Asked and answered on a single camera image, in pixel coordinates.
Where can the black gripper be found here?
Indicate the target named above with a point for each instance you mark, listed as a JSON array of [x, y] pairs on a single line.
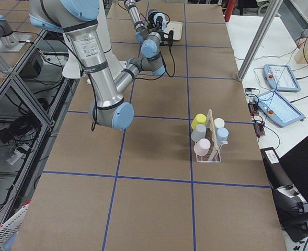
[[169, 38], [152, 19]]

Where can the yellow plastic cup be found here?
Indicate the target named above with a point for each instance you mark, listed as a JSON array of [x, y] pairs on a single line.
[[198, 119]]

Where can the white translucent plastic cup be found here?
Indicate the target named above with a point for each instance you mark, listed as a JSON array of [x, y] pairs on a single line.
[[199, 132]]

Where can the cream plastic cup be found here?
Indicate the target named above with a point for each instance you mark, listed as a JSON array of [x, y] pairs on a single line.
[[219, 123]]

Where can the blue plastic cup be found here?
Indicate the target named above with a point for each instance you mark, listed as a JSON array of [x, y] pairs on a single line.
[[162, 22], [222, 135]]

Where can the pink plastic cup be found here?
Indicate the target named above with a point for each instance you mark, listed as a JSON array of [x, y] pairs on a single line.
[[202, 147]]

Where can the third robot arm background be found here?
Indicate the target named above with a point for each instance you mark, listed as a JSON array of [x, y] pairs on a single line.
[[9, 40]]

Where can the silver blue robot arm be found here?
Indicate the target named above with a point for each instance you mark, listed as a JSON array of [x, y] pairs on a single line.
[[141, 31], [83, 24]]

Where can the cream plastic tray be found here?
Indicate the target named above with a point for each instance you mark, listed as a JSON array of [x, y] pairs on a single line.
[[176, 27]]

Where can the far teach pendant tablet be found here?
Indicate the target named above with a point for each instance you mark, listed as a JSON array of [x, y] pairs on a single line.
[[281, 78]]

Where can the teach pendant tablet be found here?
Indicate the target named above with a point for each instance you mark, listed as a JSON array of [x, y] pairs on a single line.
[[281, 78], [278, 109]]

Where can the near teach pendant tablet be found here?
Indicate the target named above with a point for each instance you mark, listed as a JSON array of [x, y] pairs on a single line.
[[278, 109]]

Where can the black laptop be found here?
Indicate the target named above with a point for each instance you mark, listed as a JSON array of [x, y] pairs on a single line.
[[288, 177]]

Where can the white perforated basket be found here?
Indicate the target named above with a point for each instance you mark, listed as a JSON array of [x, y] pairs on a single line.
[[10, 228]]

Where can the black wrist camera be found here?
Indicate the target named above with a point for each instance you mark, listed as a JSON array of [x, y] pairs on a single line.
[[170, 38]]

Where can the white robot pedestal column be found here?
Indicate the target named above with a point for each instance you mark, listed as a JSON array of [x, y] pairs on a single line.
[[72, 68]]

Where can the aluminium frame post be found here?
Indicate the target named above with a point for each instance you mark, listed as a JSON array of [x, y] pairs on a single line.
[[258, 38]]

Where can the white wire cup rack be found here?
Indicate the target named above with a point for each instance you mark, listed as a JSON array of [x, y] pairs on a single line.
[[213, 155]]

